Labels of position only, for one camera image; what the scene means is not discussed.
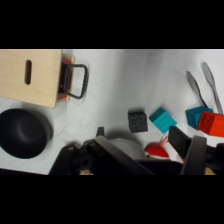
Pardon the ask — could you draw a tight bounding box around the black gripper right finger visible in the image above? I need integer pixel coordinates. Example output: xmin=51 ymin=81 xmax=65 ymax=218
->
xmin=168 ymin=125 xmax=224 ymax=176

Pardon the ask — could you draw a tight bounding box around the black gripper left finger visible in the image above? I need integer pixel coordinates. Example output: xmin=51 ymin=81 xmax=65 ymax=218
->
xmin=49 ymin=126 xmax=154 ymax=176

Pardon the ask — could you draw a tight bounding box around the red drawer with black handle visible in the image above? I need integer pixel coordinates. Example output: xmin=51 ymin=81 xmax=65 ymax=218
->
xmin=57 ymin=55 xmax=90 ymax=103

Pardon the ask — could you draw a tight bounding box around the light wooden drawer box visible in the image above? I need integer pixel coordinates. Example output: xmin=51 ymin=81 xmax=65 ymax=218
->
xmin=0 ymin=49 xmax=76 ymax=108

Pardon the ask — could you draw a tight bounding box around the grey bowl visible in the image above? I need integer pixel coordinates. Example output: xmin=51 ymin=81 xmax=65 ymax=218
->
xmin=106 ymin=134 xmax=147 ymax=162

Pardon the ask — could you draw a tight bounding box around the orange toy block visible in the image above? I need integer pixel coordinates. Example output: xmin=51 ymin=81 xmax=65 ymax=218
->
xmin=197 ymin=111 xmax=224 ymax=138

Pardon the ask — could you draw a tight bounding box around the dark grey cube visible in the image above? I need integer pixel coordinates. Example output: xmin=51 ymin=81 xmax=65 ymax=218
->
xmin=127 ymin=110 xmax=149 ymax=134

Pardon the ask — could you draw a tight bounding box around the red and white plush toy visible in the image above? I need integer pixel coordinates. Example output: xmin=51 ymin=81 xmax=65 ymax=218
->
xmin=143 ymin=134 xmax=171 ymax=161

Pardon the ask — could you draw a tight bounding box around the blue toy block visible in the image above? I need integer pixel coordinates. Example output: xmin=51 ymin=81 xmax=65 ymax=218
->
xmin=185 ymin=105 xmax=214 ymax=130

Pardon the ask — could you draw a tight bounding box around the teal toy block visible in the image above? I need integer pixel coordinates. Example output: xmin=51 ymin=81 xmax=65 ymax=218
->
xmin=148 ymin=107 xmax=178 ymax=135

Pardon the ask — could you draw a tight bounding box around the silver metal utensil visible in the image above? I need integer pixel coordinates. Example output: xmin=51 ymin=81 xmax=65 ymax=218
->
xmin=185 ymin=70 xmax=210 ymax=108
xmin=201 ymin=61 xmax=224 ymax=115

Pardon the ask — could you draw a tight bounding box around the black bowl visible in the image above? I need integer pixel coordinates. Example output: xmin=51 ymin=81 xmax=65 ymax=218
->
xmin=0 ymin=108 xmax=54 ymax=160

